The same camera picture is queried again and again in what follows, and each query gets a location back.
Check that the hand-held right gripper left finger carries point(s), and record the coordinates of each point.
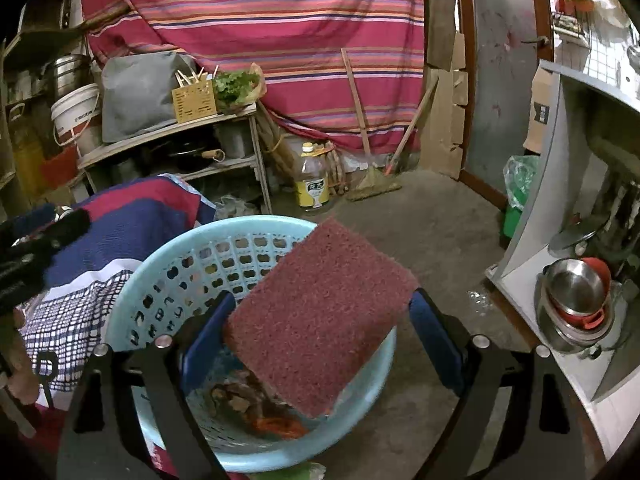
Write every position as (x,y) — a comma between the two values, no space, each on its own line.
(205,345)

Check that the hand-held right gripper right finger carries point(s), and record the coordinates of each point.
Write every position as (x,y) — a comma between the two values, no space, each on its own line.
(435,335)

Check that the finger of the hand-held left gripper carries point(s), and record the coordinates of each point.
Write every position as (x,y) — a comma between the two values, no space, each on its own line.
(65,230)

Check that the light blue plastic basket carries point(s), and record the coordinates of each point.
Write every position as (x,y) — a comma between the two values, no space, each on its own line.
(165,270)

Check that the maroon scouring pad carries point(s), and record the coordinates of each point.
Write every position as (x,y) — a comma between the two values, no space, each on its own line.
(320,310)

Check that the person's left hand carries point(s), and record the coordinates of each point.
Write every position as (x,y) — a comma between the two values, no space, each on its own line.
(22,370)

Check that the red plastic basket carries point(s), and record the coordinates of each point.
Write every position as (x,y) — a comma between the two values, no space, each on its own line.
(57,170)

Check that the yellow oil jug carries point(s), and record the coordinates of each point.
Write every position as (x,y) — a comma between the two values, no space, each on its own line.
(27,160)

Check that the white plastic bucket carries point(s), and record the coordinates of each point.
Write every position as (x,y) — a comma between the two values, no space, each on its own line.
(75,115)

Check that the low wooden cabinet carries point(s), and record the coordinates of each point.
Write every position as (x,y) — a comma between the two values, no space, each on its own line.
(150,132)

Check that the green bin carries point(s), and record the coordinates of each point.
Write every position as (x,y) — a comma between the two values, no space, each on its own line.
(515,215)

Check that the steel bowl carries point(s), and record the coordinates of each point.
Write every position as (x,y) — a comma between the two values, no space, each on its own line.
(575,290)

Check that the grey fabric bag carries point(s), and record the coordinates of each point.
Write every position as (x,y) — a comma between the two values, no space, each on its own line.
(140,95)

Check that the broom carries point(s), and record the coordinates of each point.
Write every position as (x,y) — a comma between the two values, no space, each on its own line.
(375,187)

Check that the steel pot lid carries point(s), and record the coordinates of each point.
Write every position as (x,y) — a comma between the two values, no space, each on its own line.
(570,242)

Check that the red pot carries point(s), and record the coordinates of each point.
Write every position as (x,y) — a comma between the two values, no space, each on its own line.
(597,266)

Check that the bamboo chopstick holder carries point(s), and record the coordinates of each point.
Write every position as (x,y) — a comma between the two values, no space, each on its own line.
(195,105)

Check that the white kitchen cabinet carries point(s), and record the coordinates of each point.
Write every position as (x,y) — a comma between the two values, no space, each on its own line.
(540,185)

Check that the clear bottle with yellow label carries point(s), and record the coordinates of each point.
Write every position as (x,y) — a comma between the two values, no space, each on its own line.
(312,190)

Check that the cardboard sheets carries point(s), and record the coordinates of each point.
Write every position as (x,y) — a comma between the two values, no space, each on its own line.
(445,125)

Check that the green leafy vegetables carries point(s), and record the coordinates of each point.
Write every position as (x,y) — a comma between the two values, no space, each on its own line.
(235,85)

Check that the cardboard box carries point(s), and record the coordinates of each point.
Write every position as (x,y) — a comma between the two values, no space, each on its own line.
(542,115)

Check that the grey metal door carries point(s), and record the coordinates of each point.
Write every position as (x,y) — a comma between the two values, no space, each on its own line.
(500,85)

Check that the red striped curtain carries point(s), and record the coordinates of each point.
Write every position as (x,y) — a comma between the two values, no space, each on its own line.
(275,25)

